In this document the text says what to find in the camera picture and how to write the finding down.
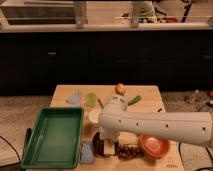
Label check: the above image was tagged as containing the green plastic tray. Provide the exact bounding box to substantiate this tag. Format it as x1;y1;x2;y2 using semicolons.
21;107;84;169

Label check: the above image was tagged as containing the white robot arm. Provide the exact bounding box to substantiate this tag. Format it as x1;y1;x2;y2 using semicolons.
98;95;213;149

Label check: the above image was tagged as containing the purple bowl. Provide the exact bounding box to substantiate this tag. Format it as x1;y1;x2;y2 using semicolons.
92;132;110;157

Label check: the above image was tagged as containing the orange bowl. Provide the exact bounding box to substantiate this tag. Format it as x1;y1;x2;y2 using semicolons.
139;135;170;159

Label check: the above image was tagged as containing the black cable left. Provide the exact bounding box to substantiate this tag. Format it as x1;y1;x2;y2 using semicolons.
0;135;23;169

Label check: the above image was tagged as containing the green cup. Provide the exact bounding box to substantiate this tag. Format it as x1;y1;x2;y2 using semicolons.
85;93;97;108

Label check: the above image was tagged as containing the blue sponge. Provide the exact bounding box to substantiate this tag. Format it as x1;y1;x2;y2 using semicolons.
80;141;95;164

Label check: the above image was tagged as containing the white cup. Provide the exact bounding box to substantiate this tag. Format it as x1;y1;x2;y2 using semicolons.
89;109;100;126

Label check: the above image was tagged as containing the bunch of dark grapes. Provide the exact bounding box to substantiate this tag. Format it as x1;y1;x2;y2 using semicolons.
116;145;144;160

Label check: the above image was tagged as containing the light blue cloth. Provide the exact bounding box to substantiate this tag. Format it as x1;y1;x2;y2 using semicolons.
66;92;81;107

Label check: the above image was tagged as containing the black cable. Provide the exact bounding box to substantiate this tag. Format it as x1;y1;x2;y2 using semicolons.
0;135;23;169
177;142;213;171

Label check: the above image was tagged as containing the black cable right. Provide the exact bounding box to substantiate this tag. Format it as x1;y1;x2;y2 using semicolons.
177;142;213;171

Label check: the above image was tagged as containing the black tool beside tray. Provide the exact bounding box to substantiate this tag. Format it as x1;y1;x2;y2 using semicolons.
23;128;32;155

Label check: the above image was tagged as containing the green cucumber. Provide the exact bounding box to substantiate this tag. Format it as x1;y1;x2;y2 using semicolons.
128;95;141;106

